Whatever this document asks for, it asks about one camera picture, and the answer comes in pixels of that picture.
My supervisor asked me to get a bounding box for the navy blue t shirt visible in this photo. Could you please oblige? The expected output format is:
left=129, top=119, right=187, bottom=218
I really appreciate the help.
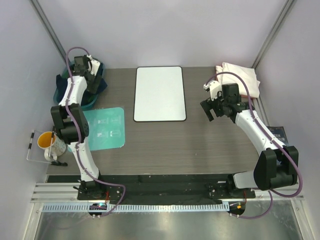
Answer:
left=56, top=63, right=108, bottom=97

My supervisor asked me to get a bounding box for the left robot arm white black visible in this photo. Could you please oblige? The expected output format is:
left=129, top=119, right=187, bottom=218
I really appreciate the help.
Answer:
left=50, top=55, right=107, bottom=200

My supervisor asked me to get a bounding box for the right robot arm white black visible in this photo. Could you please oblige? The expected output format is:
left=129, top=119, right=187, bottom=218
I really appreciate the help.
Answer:
left=200, top=81, right=299, bottom=198

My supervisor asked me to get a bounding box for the green t shirt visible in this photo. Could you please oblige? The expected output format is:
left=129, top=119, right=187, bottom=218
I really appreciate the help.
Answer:
left=56, top=68, right=97, bottom=105

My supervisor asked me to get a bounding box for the teal laundry basket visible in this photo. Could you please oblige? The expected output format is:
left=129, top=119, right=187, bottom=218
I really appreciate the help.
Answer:
left=53, top=63, right=108, bottom=111

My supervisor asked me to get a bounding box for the teal cutting board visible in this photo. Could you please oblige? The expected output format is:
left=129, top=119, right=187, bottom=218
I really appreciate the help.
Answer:
left=84, top=107, right=126, bottom=151

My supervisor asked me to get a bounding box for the white board with black rim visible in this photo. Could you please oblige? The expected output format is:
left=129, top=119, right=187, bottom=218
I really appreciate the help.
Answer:
left=133, top=66, right=187, bottom=122

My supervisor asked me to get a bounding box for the dark blue book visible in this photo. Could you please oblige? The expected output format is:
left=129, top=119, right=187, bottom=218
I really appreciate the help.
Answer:
left=267, top=126, right=289, bottom=146

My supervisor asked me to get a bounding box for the white mug orange inside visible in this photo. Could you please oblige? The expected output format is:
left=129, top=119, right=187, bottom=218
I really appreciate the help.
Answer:
left=37, top=131, right=67, bottom=162

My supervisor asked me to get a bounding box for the black white marker pen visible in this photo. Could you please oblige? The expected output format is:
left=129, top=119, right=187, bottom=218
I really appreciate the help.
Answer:
left=28, top=132, right=35, bottom=150

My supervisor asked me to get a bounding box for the clear acrylic tray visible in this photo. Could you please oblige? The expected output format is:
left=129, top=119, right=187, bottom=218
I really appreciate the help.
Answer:
left=26, top=129, right=59, bottom=166

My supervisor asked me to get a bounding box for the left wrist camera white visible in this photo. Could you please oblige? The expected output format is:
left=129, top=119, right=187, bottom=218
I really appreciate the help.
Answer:
left=86, top=55, right=101, bottom=76

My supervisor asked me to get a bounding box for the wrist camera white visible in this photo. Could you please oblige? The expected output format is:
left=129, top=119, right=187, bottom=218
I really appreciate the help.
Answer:
left=203, top=80, right=222, bottom=101
left=86, top=55, right=101, bottom=76

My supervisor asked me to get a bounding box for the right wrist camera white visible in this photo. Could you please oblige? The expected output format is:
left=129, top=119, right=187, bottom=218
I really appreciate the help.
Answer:
left=203, top=80, right=222, bottom=101

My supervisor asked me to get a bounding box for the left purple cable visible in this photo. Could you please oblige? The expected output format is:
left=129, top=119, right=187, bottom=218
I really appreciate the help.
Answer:
left=65, top=46, right=127, bottom=217

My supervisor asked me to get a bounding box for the purple cable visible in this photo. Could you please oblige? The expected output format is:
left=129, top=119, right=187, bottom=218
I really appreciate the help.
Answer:
left=65, top=46, right=127, bottom=217
left=206, top=71, right=305, bottom=219

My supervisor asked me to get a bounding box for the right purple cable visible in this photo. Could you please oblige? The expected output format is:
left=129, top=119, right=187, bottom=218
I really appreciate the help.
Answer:
left=206, top=71, right=305, bottom=219

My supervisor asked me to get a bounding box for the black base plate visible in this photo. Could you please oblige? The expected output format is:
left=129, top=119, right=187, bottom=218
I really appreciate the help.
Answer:
left=77, top=174, right=256, bottom=201

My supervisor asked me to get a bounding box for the white slotted cable duct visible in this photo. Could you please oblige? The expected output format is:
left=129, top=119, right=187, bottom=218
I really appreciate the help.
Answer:
left=42, top=202, right=230, bottom=213

